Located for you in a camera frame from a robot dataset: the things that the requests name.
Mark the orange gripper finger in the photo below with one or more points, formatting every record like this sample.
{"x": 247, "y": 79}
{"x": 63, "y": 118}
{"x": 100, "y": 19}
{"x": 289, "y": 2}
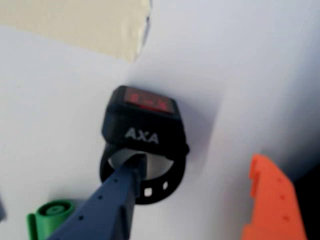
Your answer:
{"x": 275, "y": 200}

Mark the long beige masking tape strip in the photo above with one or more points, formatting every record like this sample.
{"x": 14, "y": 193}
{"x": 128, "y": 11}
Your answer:
{"x": 75, "y": 25}

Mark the blue-grey gripper finger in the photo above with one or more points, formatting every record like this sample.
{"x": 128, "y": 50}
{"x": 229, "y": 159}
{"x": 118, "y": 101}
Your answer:
{"x": 100, "y": 212}

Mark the black bike light red lens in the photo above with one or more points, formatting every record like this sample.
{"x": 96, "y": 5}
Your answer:
{"x": 140, "y": 125}

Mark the black marker with green cap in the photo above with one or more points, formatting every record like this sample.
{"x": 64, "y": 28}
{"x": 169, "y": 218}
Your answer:
{"x": 50, "y": 217}

